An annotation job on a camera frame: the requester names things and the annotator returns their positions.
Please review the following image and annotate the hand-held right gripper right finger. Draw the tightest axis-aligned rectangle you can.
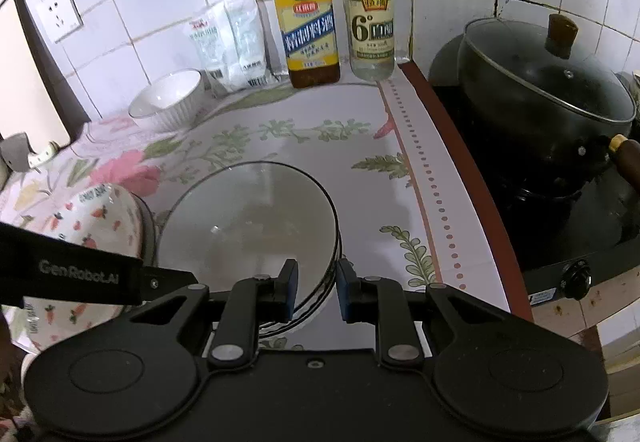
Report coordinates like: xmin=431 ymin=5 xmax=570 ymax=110
xmin=336 ymin=258 xmax=505 ymax=368

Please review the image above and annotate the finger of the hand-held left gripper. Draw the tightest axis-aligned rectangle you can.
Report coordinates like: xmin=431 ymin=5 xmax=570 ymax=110
xmin=139 ymin=266 xmax=199 ymax=307

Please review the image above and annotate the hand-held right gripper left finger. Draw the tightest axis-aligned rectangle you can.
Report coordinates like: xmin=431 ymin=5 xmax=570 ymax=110
xmin=130 ymin=258 xmax=301 ymax=370

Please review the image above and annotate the white pink rabbit plate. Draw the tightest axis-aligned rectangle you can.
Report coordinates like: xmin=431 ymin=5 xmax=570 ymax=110
xmin=17 ymin=182 xmax=151 ymax=353

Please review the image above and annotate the floral tablecloth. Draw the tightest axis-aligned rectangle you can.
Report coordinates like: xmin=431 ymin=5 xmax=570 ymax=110
xmin=0 ymin=62 xmax=533 ymax=423

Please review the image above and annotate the white ribbed bowl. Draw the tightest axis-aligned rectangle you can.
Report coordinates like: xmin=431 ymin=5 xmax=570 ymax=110
xmin=127 ymin=68 xmax=207 ymax=133

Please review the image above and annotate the black gas stove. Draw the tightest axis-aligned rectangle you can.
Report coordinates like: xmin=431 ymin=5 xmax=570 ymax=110
xmin=426 ymin=33 xmax=640 ymax=309

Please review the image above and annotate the white cutting board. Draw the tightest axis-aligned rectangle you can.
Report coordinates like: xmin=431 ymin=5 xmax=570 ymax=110
xmin=0 ymin=0 xmax=94 ymax=149

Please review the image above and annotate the black stove knob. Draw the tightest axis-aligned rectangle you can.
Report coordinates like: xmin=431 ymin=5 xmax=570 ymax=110
xmin=561 ymin=261 xmax=592 ymax=301

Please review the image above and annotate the white salt bag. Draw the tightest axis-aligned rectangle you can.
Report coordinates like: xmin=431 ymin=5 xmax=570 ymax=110
xmin=186 ymin=1 xmax=238 ymax=96
xmin=223 ymin=0 xmax=267 ymax=89

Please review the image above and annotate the black cooking pot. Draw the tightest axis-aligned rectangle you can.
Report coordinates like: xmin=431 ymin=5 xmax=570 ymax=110
xmin=456 ymin=42 xmax=640 ymax=195

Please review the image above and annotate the yellow label cooking wine bottle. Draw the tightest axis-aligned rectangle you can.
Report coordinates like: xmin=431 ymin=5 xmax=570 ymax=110
xmin=269 ymin=0 xmax=343 ymax=90

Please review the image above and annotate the clear vinegar bottle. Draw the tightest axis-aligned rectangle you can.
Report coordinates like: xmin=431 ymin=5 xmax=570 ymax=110
xmin=343 ymin=0 xmax=397 ymax=83

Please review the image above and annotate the glass pot lid brown knob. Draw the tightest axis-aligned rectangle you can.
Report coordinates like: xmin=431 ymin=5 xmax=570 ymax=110
xmin=459 ymin=12 xmax=637 ymax=124

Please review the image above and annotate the cleaver with white handle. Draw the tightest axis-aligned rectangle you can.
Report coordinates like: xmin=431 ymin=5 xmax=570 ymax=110
xmin=0 ymin=131 xmax=57 ymax=174

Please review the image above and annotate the white wall socket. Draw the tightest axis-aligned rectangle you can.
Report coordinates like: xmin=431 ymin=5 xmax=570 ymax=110
xmin=34 ymin=0 xmax=84 ymax=44

